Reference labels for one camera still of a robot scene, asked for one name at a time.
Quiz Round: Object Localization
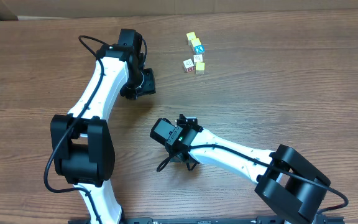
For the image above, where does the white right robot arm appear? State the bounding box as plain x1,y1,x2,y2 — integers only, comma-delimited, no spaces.
150,114,331,223

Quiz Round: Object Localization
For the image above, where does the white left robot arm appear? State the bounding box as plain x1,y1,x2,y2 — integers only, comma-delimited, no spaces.
44,29,156,223

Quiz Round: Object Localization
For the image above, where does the wooden block red letter M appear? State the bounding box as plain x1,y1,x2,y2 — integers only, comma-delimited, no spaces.
183,58,195,73

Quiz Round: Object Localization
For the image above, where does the wooden block yellow top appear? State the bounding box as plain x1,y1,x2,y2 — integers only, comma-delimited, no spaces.
195,62,205,75

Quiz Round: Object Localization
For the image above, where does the plain wooden picture block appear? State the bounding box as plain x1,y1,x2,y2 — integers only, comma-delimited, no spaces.
193,54,203,64

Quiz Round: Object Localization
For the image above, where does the wooden block blue X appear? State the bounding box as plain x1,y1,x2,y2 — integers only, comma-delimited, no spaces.
191,38,205,54

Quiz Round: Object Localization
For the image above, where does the far yellow wooden block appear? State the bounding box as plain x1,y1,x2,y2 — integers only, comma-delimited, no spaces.
186,32,196,45

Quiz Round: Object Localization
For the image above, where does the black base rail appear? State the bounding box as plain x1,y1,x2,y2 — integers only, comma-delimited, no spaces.
68,215,345,224

